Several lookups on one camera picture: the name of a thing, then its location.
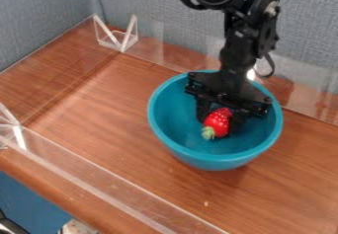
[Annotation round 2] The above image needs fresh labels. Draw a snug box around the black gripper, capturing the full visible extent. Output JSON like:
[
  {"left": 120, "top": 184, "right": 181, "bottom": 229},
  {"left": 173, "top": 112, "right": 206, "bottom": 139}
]
[{"left": 185, "top": 48, "right": 273, "bottom": 134}]

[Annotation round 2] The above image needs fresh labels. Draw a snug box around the red toy strawberry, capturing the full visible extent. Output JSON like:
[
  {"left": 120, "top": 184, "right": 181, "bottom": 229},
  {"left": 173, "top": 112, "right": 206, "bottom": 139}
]
[{"left": 202, "top": 108, "right": 233, "bottom": 140}]

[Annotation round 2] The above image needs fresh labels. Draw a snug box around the blue plastic bowl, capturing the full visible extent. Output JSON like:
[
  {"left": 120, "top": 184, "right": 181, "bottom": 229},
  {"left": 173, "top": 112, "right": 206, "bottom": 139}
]
[{"left": 147, "top": 74, "right": 283, "bottom": 171}]

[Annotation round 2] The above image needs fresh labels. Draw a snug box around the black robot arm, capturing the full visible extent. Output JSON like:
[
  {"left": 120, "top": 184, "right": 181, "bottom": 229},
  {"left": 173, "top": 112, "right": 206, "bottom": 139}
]
[{"left": 181, "top": 0, "right": 281, "bottom": 131}]

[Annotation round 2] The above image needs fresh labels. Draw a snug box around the clear acrylic back barrier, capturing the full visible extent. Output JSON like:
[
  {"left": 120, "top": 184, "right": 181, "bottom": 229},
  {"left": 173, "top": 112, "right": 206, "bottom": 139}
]
[{"left": 127, "top": 17, "right": 338, "bottom": 126}]

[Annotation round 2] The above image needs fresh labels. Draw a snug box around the clear acrylic barrier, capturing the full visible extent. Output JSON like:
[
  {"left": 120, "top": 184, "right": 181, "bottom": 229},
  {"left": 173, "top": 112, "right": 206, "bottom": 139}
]
[
  {"left": 127, "top": 17, "right": 338, "bottom": 126},
  {"left": 0, "top": 103, "right": 230, "bottom": 234}
]

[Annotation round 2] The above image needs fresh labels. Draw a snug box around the clear acrylic front barrier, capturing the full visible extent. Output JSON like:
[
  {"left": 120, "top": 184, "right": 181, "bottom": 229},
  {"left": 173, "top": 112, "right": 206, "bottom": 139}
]
[{"left": 0, "top": 103, "right": 230, "bottom": 234}]

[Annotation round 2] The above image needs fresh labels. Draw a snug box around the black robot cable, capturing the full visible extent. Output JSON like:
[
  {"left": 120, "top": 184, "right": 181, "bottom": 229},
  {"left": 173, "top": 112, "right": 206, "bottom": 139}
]
[{"left": 254, "top": 51, "right": 278, "bottom": 80}]

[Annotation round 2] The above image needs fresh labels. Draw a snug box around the clear acrylic corner bracket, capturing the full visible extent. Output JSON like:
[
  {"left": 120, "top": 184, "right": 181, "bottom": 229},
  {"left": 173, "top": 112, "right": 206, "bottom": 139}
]
[{"left": 92, "top": 15, "right": 139, "bottom": 52}]

